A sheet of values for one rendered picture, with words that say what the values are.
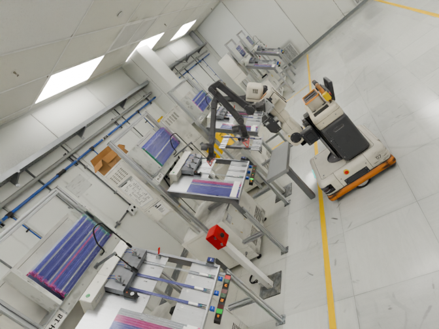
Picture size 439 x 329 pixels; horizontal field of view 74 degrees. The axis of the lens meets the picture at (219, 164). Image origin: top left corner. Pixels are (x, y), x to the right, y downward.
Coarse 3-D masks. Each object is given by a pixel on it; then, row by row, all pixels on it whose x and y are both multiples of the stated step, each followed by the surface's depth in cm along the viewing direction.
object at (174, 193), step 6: (168, 192) 284; (174, 192) 282; (180, 192) 281; (186, 192) 281; (192, 198) 281; (198, 198) 279; (204, 198) 277; (210, 198) 276; (216, 198) 274; (222, 198) 272; (228, 198) 271; (234, 198) 270
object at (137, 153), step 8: (144, 112) 323; (136, 120) 306; (128, 128) 292; (168, 128) 327; (120, 136) 277; (176, 136) 330; (136, 152) 280; (144, 152) 279; (136, 160) 286; (144, 160) 283; (152, 160) 281; (248, 160) 330; (144, 168) 289; (152, 168) 286; (160, 168) 284; (152, 176) 287; (160, 176) 283; (264, 192) 344; (288, 200) 349; (208, 208) 329; (240, 208) 268; (248, 240) 287; (288, 248) 284
